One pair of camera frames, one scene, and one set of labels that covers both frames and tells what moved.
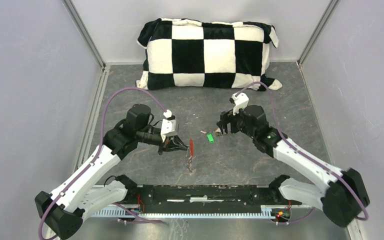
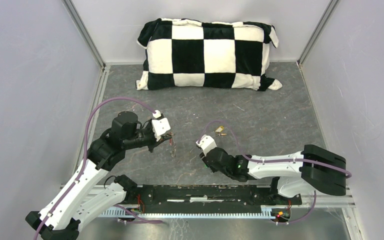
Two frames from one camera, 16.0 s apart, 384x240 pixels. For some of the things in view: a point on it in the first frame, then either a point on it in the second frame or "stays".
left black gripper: (171, 143) to (166, 136)
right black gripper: (227, 117) to (213, 169)
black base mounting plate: (187, 199) stays
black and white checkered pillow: (186, 53) stays
